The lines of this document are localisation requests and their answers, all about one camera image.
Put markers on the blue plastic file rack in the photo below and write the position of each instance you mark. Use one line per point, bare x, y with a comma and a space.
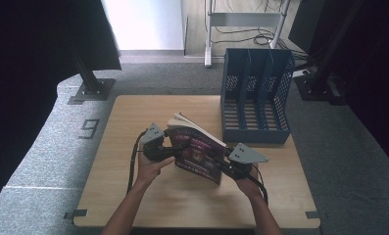
255, 98

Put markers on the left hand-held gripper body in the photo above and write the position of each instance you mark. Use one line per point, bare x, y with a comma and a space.
154, 143

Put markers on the metal stand with base plate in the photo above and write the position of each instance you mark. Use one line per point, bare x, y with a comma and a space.
92, 86

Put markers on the black curtain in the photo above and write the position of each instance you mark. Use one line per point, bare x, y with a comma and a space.
28, 81
371, 65

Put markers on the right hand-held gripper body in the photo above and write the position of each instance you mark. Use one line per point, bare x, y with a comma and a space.
244, 160

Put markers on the dark metal stand with base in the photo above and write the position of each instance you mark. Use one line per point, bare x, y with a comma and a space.
319, 81

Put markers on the grey metal table bracket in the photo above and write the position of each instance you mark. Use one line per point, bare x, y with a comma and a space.
76, 213

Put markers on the white metal stand frame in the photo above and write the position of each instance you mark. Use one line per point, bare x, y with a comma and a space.
244, 19

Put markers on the person's left hand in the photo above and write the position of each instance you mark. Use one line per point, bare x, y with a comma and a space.
151, 169

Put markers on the person's right hand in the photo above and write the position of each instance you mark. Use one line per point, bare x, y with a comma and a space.
247, 184

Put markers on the purple cover paperback book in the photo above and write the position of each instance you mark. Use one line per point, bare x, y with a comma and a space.
198, 150

